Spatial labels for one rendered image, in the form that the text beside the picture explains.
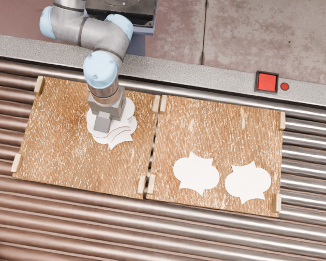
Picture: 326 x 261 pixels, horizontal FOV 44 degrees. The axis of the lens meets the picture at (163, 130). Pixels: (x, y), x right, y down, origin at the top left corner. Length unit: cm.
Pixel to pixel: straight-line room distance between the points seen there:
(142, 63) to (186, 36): 116
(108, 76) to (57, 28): 19
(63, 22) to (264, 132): 72
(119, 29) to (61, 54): 51
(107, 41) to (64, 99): 44
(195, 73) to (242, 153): 32
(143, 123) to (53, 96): 31
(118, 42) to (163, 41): 156
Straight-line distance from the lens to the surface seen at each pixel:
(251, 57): 256
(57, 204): 131
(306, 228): 136
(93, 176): 129
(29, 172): 133
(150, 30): 155
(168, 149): 130
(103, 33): 100
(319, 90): 151
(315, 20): 283
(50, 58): 148
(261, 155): 134
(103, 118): 113
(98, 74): 93
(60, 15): 103
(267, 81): 144
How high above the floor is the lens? 218
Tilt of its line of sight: 72 degrees down
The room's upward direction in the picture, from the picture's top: 6 degrees clockwise
